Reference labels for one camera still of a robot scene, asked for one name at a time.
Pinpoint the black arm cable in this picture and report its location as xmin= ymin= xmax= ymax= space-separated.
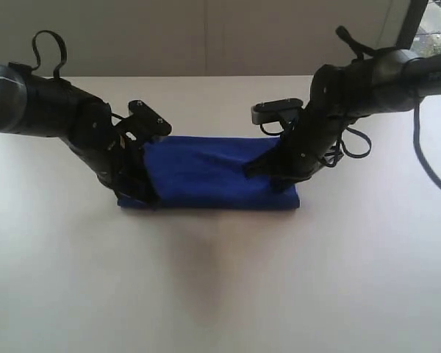
xmin=259 ymin=25 xmax=441 ymax=203
xmin=31 ymin=29 xmax=133 ymax=122

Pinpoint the blue microfibre cloth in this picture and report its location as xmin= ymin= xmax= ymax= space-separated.
xmin=117 ymin=135 xmax=301 ymax=211

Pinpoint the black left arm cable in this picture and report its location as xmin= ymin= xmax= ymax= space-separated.
xmin=31 ymin=29 xmax=133 ymax=122

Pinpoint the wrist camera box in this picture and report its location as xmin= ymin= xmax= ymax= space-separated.
xmin=124 ymin=100 xmax=172 ymax=143
xmin=251 ymin=98 xmax=304 ymax=126

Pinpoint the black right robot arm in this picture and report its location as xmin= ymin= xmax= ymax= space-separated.
xmin=243 ymin=50 xmax=441 ymax=192

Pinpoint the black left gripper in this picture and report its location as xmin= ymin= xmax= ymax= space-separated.
xmin=68 ymin=101 xmax=160 ymax=206

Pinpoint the dark window frame post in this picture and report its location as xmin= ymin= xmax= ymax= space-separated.
xmin=395 ymin=0 xmax=429 ymax=49

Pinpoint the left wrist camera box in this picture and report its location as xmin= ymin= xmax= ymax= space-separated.
xmin=124 ymin=100 xmax=172 ymax=143

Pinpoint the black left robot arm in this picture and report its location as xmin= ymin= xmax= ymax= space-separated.
xmin=0 ymin=63 xmax=171 ymax=205

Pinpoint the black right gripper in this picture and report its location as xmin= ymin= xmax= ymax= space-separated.
xmin=243 ymin=65 xmax=348 ymax=193

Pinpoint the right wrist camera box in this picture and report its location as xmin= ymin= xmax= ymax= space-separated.
xmin=251 ymin=98 xmax=304 ymax=126

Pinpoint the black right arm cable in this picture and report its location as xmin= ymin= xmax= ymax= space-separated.
xmin=259 ymin=25 xmax=441 ymax=203

